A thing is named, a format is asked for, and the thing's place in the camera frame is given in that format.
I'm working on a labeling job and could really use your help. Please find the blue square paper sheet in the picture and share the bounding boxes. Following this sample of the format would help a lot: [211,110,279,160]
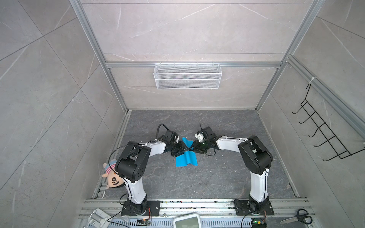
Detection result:
[176,137,198,167]

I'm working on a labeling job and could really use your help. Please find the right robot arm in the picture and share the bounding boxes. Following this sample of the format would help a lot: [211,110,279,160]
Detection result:
[192,127,273,214]

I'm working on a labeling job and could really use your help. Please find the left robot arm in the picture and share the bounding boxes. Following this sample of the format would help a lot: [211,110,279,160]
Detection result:
[115,130,188,205]

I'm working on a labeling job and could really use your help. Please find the plush doll toy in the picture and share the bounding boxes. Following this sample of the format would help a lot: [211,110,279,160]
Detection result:
[102,159,125,190]

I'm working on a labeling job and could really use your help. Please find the white display device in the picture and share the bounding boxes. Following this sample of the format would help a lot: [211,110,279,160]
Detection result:
[173,213,202,228]

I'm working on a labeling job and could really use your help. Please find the small orange circuit board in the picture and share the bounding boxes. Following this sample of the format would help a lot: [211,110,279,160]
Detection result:
[136,218,152,226]

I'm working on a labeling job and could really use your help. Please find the small green circuit board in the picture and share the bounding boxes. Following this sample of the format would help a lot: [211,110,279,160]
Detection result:
[252,218,267,228]

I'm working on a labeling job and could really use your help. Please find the white clamp device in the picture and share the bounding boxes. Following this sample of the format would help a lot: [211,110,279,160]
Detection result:
[87,208,111,228]

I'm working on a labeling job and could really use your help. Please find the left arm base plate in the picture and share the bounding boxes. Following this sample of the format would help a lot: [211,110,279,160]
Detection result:
[121,200,161,216]

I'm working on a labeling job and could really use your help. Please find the white wire mesh basket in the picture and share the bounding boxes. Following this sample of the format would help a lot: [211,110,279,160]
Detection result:
[154,63,222,90]

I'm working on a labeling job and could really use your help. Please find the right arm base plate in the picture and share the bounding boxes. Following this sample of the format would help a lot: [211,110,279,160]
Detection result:
[233,198,274,216]

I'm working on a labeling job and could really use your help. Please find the black handled scissors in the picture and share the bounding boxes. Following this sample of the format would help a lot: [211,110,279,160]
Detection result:
[280,209,313,225]

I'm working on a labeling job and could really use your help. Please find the black wire hook rack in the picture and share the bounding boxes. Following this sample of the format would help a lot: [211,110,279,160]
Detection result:
[292,84,365,162]

